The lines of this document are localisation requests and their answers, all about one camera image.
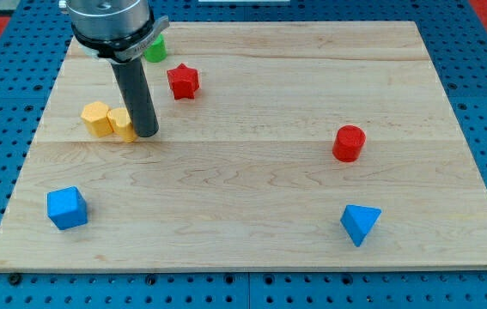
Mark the red star block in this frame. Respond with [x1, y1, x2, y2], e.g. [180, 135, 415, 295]
[167, 64, 199, 100]

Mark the red cylinder block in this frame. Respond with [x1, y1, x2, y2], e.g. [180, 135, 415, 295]
[332, 124, 366, 162]

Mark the yellow heart block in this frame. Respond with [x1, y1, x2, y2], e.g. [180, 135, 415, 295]
[107, 107, 137, 142]

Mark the yellow hexagon block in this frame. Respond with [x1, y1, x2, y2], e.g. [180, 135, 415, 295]
[80, 101, 113, 137]

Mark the blue triangular prism block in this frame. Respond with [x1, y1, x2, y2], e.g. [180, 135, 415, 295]
[340, 204, 382, 247]

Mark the green cylinder block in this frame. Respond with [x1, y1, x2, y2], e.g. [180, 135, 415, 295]
[143, 34, 167, 63]

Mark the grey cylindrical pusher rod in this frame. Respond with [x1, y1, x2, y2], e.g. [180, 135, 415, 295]
[112, 58, 159, 137]

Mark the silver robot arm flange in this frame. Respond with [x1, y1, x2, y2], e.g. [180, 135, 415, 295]
[58, 0, 169, 64]

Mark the light wooden board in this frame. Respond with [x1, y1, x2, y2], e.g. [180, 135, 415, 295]
[0, 21, 487, 274]

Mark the blue cube block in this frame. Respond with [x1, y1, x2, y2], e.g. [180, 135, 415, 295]
[46, 186, 88, 230]

